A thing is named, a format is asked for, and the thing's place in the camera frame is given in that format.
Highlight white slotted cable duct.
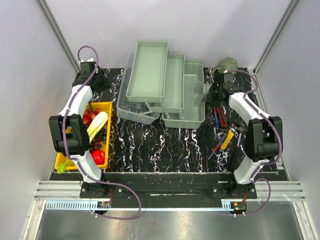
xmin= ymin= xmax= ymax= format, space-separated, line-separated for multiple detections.
xmin=45 ymin=200 xmax=246 ymax=214

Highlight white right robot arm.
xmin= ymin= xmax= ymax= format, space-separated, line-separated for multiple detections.
xmin=203 ymin=70 xmax=283 ymax=198

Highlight yellow utility knife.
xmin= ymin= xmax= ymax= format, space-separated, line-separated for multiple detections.
xmin=220 ymin=129 xmax=235 ymax=152

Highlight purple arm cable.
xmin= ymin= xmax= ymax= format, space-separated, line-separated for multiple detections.
xmin=62 ymin=45 xmax=142 ymax=221
xmin=228 ymin=69 xmax=283 ymax=217

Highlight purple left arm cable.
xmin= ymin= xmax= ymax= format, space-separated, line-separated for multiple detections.
xmin=62 ymin=45 xmax=142 ymax=221

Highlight translucent green tool box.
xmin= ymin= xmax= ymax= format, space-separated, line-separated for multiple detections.
xmin=116 ymin=41 xmax=207 ymax=129

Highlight red black utility tool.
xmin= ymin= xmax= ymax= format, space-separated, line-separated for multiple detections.
xmin=216 ymin=106 xmax=227 ymax=129

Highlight blue red screwdriver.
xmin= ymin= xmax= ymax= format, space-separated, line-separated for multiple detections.
xmin=212 ymin=107 xmax=220 ymax=129

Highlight green melon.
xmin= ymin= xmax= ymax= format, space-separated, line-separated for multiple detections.
xmin=218 ymin=57 xmax=238 ymax=74

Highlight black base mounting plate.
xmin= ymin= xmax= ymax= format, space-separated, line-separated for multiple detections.
xmin=80 ymin=172 xmax=257 ymax=209

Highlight small red screwdriver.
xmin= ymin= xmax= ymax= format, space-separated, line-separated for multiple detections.
xmin=208 ymin=134 xmax=227 ymax=159

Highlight red apple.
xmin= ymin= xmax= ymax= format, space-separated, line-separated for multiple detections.
xmin=91 ymin=149 xmax=105 ymax=165

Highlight right aluminium frame post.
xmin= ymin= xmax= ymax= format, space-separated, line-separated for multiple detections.
xmin=253 ymin=0 xmax=301 ymax=75

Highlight dark purple grapes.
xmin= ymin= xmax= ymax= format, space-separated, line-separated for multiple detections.
xmin=89 ymin=127 xmax=108 ymax=152

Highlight white green leek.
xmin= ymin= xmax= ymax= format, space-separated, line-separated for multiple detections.
xmin=55 ymin=111 xmax=110 ymax=174

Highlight yellow plastic bin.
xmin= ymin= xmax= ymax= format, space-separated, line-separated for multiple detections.
xmin=64 ymin=101 xmax=113 ymax=169

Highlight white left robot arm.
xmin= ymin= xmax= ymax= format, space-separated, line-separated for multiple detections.
xmin=48 ymin=58 xmax=110 ymax=198

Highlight aluminium frame post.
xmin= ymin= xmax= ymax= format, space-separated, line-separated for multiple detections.
xmin=36 ymin=0 xmax=80 ymax=73
xmin=253 ymin=0 xmax=301 ymax=75

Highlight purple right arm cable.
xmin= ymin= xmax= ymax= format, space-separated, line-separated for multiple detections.
xmin=228 ymin=69 xmax=283 ymax=217

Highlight left aluminium frame post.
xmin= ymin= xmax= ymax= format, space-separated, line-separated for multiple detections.
xmin=36 ymin=0 xmax=80 ymax=73

